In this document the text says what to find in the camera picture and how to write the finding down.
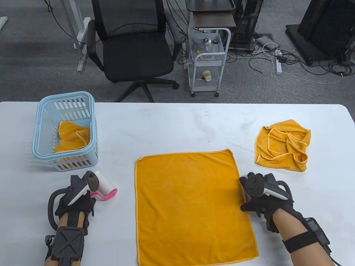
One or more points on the person's right hand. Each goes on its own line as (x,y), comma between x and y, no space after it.
(266,207)

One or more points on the black left hand controller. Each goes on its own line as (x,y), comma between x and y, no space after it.
(93,180)

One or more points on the black computer tower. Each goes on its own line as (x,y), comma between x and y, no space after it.
(246,25)

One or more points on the person's left hand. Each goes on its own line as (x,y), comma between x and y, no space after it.
(80,206)

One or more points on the black right hand controller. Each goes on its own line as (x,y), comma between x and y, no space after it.
(253,185)

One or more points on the light blue plastic basket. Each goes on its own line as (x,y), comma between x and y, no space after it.
(47,116)

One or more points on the pink lint roller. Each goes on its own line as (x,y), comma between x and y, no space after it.
(106,185)

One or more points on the yellow square towel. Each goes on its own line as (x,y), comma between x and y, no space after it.
(277,146)
(72,135)
(194,207)

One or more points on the black monitor stand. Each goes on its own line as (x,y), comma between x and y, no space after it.
(319,27)

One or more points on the black hand controller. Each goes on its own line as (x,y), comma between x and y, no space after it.
(93,180)
(253,185)

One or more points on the black mesh office chair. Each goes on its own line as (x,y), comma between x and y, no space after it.
(136,55)

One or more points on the person's right forearm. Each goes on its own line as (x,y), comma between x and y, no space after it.
(288,224)

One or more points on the white desk foot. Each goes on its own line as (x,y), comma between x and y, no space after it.
(2,23)

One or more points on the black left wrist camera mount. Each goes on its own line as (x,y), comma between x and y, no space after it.
(68,243)

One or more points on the small dark side table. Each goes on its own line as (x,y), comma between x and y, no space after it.
(213,19)

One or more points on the paper cup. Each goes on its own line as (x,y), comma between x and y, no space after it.
(207,75)

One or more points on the white power strip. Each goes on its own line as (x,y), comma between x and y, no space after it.
(278,66)

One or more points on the grey power adapter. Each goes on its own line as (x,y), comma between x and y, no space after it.
(266,41)

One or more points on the white metal frame post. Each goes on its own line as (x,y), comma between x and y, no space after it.
(83,41)

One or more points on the white rolling cart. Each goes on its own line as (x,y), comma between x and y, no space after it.
(208,63)

